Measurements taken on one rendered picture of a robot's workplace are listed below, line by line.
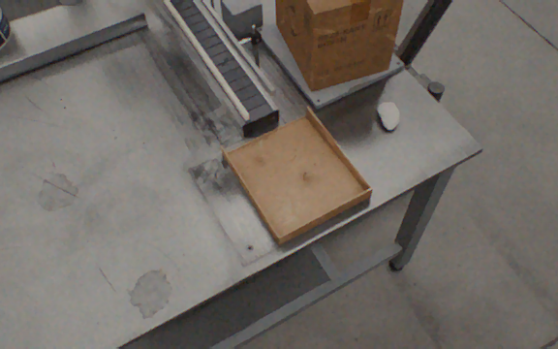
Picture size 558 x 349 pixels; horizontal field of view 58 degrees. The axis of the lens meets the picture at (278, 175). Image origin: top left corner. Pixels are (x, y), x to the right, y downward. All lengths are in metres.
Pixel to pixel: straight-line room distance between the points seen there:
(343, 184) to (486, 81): 1.63
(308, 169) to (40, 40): 0.90
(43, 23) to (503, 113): 2.01
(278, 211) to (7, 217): 0.67
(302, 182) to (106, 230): 0.49
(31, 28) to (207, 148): 0.71
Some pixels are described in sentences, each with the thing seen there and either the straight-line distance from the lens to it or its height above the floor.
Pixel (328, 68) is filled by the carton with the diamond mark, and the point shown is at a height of 0.93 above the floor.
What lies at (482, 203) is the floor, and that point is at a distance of 2.32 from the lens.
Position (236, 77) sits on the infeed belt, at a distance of 1.42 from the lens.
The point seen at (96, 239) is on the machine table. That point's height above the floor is 0.83.
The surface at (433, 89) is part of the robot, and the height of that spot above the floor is 0.32.
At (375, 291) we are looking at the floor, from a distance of 2.04.
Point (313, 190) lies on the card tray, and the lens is 1.24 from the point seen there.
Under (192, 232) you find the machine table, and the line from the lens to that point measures 1.22.
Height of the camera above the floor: 1.90
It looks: 57 degrees down
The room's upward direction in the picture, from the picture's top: 3 degrees counter-clockwise
